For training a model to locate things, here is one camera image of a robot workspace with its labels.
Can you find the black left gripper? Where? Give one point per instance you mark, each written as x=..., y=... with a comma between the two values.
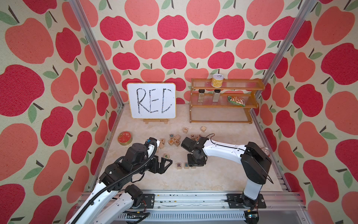
x=162, y=169

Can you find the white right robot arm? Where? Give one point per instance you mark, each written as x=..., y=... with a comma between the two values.
x=255, y=162

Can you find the glass spice jar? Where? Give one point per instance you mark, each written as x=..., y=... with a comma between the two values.
x=201, y=95
x=216, y=95

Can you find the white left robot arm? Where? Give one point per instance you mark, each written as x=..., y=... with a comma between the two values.
x=112, y=184

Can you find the yellow can on shelf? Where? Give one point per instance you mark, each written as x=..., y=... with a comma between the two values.
x=217, y=80

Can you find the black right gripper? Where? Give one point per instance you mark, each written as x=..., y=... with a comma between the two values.
x=200, y=162

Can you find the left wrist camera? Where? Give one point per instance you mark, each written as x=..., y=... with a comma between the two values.
x=151, y=144

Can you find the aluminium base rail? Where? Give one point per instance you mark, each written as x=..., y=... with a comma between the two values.
x=186, y=206

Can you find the whiteboard with REC writing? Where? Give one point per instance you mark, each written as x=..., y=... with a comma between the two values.
x=152, y=100

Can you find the wooden block letter B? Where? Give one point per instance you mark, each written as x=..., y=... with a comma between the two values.
x=171, y=142

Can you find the left glass spice jar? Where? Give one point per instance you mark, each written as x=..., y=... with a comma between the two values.
x=201, y=95

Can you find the right glass spice jar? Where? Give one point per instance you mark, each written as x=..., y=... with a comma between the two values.
x=216, y=95

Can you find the wooden block letter K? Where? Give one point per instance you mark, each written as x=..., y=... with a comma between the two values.
x=162, y=141

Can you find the wooden whiteboard easel stand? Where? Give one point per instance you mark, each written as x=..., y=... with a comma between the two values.
x=147, y=121

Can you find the round red tin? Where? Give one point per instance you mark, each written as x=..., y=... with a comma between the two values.
x=124, y=138

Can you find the wooden two-tier shelf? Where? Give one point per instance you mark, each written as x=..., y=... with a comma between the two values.
x=222, y=111

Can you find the green snack packet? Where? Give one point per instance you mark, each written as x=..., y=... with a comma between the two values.
x=236, y=100

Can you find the red soda can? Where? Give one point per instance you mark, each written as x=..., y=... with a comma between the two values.
x=266, y=151

